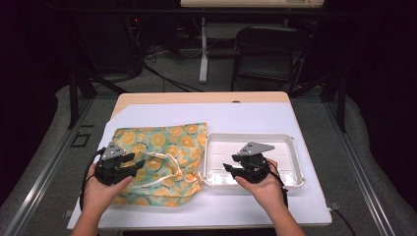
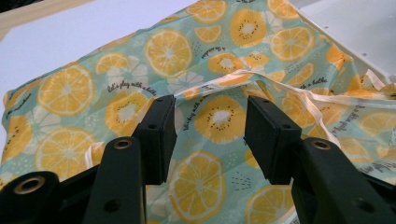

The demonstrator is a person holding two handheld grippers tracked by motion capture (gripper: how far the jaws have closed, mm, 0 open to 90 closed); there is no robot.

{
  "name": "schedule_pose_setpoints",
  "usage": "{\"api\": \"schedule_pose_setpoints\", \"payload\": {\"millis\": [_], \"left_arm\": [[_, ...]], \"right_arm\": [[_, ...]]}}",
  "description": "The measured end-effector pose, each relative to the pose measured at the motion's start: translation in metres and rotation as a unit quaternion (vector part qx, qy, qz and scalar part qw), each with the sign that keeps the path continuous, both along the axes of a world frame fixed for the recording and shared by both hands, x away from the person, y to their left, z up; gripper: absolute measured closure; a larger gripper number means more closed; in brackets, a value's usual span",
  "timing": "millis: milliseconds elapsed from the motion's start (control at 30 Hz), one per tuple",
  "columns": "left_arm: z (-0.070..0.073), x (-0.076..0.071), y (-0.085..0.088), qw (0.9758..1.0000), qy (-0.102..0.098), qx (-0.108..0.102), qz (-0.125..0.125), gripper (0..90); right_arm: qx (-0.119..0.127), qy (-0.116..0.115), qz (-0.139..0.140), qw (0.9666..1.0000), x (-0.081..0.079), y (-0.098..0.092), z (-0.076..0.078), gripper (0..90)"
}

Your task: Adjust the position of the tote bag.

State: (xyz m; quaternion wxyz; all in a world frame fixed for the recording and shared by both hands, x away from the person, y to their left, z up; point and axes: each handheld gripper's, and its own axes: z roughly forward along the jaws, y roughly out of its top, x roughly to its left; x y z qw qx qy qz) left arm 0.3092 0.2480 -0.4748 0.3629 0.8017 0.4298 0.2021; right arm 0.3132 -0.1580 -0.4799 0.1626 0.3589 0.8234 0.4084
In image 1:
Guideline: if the person's left hand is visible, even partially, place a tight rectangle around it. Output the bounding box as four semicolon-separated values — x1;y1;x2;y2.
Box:
82;163;134;214

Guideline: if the right hand-held gripper black cable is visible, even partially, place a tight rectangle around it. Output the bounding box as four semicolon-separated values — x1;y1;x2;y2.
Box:
268;159;290;209

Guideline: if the person's right hand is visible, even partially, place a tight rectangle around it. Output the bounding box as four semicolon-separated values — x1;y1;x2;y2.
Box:
234;158;288;216

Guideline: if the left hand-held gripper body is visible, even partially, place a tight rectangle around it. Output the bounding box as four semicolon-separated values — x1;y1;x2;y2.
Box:
93;141;134;187

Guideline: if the white desk leg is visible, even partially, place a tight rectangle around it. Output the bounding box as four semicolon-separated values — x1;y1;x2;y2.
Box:
198;17;209;85

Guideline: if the white table mat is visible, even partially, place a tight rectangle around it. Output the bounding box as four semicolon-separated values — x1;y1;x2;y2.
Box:
67;101;332;230

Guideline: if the light desk top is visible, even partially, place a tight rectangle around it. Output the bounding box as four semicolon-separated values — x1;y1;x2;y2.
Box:
179;0;326;9

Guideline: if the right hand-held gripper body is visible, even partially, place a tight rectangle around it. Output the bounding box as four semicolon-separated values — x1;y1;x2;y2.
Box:
237;141;276;184

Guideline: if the black stand frame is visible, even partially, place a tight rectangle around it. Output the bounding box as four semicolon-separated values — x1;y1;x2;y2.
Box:
289;69;349;134
66;67;130;130

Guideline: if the metal floor rail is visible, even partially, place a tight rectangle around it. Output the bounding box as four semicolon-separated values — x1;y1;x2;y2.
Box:
2;97;96;236
322;100;396;236

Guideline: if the white plastic tray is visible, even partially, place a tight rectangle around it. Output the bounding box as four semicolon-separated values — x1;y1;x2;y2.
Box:
200;132;306;189

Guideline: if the orange fruit print drawstring bag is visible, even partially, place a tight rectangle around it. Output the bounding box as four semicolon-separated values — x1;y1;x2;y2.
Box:
109;122;209;208

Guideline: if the black floor cable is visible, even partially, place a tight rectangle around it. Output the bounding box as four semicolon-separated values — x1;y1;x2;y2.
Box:
142;62;205;93

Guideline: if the black folding chair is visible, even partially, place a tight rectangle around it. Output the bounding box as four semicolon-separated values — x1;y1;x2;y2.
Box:
230;25;313;96

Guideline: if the black cable at table corner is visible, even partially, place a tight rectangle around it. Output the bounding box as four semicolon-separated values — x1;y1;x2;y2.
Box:
329;207;358;236

